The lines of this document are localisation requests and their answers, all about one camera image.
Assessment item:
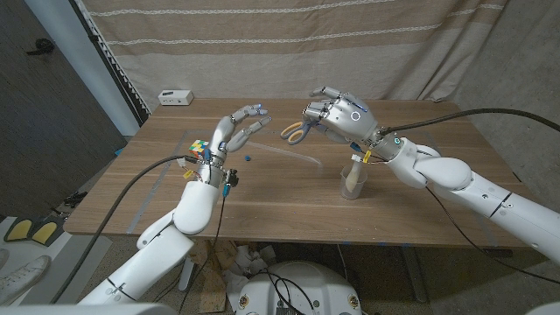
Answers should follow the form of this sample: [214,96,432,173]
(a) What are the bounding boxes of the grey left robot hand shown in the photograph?
[205,103,272,170]

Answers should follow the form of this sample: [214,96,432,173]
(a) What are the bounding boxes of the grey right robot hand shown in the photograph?
[301,86,406,161]

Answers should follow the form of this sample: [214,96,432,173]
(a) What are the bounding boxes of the orange and grey scissors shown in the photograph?
[279,120,314,146]

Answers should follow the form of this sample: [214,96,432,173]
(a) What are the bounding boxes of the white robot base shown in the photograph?
[235,261,363,315]

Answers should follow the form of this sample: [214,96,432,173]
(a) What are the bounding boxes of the Rubik's cube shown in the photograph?
[188,139,211,161]

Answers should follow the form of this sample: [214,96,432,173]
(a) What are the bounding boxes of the clear tape strip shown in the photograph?
[244,140,325,176]

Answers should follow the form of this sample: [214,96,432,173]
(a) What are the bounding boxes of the cream curved stick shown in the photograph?
[345,159,364,193]

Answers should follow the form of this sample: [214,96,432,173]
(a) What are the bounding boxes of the white power strip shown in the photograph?
[157,89,195,107]

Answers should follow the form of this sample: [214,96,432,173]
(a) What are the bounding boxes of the clear plastic cup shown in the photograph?
[339,164,369,201]

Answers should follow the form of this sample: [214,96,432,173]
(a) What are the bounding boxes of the beige striped curtain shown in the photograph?
[80,0,508,113]

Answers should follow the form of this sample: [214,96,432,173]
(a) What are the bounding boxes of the black zigzag edge strip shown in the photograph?
[69,0,152,128]

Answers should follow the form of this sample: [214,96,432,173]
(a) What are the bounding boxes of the crumpled white paper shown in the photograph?
[222,244,277,307]

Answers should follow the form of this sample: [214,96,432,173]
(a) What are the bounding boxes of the black floor clutter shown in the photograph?
[64,191,88,209]

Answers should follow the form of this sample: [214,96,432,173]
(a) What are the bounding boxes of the grey metal table leg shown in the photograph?
[400,247,428,304]

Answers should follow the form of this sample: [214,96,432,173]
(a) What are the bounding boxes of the yellow and black foot pedal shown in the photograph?
[30,220,60,247]
[3,217,34,243]

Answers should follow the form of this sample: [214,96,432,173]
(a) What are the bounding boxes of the white sneaker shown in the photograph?
[0,254,52,305]

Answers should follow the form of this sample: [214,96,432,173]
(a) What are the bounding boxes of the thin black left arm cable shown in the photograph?
[177,192,228,314]

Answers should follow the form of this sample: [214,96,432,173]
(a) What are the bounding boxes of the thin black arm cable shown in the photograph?
[426,185,560,285]
[177,192,228,314]

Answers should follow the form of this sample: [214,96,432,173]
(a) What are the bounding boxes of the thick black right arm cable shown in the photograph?
[378,108,560,137]

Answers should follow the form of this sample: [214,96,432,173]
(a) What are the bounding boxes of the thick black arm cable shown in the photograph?
[378,108,560,137]
[50,155,198,305]

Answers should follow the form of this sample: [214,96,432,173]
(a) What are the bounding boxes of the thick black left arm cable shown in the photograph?
[50,155,198,305]

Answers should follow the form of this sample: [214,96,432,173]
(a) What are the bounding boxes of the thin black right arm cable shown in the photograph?
[426,185,560,285]

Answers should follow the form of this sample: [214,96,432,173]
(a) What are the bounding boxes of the black looped base cable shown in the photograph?
[260,270,316,315]

